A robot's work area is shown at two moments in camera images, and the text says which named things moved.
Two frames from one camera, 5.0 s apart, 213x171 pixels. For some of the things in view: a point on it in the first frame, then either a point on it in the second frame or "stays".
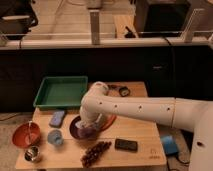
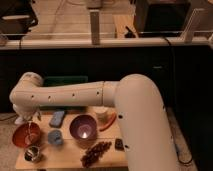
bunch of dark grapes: (91, 154) stays
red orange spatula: (110, 123) stays
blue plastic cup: (55, 137) stays
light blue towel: (87, 132) → (19, 121)
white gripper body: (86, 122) → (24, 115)
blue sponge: (57, 118) stays
